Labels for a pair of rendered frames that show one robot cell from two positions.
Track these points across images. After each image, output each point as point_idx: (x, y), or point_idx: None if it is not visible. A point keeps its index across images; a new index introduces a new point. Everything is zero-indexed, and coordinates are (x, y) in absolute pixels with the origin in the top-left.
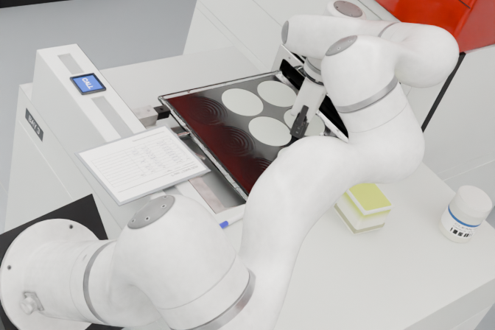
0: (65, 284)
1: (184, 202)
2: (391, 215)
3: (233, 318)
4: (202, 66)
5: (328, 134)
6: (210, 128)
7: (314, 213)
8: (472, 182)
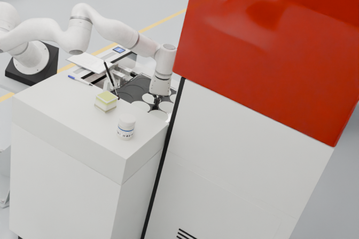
0: None
1: (6, 2)
2: (116, 117)
3: None
4: None
5: (168, 113)
6: (136, 84)
7: (27, 28)
8: (234, 206)
